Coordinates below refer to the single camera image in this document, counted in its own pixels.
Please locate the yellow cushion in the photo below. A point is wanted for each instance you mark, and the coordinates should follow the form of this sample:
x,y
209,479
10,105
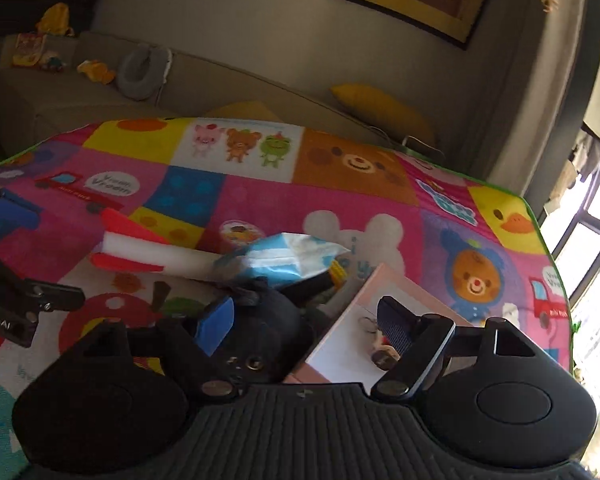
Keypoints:
x,y
378,109

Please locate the orange plush toy on sofa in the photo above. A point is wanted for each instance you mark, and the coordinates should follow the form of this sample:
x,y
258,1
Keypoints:
x,y
97,71

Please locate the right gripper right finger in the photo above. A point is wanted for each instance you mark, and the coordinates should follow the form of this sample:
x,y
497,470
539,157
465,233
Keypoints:
x,y
419,339

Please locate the small figurine in box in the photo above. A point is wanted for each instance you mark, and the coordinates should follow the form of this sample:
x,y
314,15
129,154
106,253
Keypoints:
x,y
382,353

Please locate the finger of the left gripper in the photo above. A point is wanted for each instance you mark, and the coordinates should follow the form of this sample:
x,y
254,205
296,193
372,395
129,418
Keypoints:
x,y
54,297
15,213

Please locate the grey neck pillow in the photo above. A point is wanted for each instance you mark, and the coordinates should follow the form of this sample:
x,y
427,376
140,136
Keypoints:
x,y
143,72

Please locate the pink lid yellow cup toy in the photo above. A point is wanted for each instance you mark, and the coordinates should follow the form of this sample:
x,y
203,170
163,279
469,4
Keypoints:
x,y
237,233

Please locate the blue tissue pack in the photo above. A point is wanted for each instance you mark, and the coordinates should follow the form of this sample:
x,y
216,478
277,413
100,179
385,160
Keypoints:
x,y
283,259

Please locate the pink cardboard box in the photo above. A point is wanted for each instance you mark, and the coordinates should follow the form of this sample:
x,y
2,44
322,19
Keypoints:
x,y
354,348

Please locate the white red foam rocket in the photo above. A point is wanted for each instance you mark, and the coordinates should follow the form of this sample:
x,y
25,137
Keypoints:
x,y
128,247

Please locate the yellow bag on sofa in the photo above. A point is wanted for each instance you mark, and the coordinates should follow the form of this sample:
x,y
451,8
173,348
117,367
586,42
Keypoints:
x,y
55,22

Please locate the colourful cartoon play mat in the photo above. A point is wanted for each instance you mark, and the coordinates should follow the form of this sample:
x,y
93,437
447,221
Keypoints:
x,y
472,245

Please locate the black plush toy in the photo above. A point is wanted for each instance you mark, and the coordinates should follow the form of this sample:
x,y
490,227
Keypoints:
x,y
271,334

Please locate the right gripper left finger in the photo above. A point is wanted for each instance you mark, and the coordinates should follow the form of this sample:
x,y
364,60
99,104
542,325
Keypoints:
x,y
185,347

